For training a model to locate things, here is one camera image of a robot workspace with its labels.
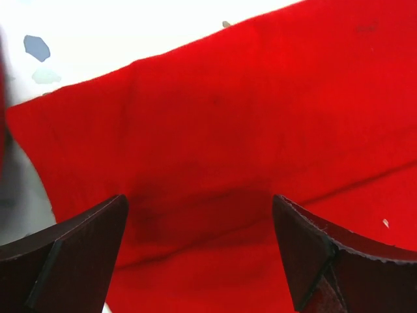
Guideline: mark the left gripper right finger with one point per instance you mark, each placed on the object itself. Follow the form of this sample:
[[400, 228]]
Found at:
[[331, 269]]

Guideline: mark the bright red t-shirt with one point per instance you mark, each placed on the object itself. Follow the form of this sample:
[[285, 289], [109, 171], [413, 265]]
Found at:
[[315, 101]]

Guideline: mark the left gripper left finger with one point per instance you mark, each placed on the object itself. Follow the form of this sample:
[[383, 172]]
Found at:
[[66, 267]]

